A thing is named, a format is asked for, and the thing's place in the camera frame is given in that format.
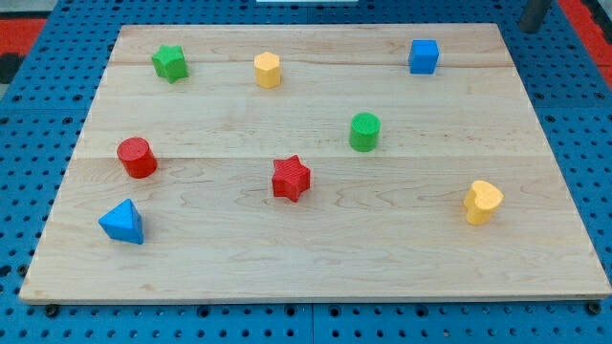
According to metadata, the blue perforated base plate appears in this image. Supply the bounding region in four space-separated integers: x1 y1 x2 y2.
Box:
1 1 611 343

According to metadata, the red star block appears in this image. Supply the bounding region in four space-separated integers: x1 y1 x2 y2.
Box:
272 155 311 203

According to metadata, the yellow heart block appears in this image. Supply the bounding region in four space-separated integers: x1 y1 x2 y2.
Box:
463 180 504 226

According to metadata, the green star block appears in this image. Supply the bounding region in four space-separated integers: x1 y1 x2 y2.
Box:
151 45 188 83

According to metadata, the red cylinder block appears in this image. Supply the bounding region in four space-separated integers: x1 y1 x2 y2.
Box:
117 137 158 179

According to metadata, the green cylinder block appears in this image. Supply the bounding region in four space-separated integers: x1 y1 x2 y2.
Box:
349 112 381 152

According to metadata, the yellow hexagon block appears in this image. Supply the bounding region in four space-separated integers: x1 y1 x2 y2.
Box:
253 52 281 89

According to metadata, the blue cube block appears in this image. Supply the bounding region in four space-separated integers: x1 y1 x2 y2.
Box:
408 39 440 75

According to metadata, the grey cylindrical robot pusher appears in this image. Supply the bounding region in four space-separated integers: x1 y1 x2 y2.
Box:
517 0 552 33

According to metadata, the blue triangle block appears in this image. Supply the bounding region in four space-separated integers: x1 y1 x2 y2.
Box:
98 199 144 245

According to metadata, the wooden board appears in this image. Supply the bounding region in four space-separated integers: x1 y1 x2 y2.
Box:
19 23 611 305

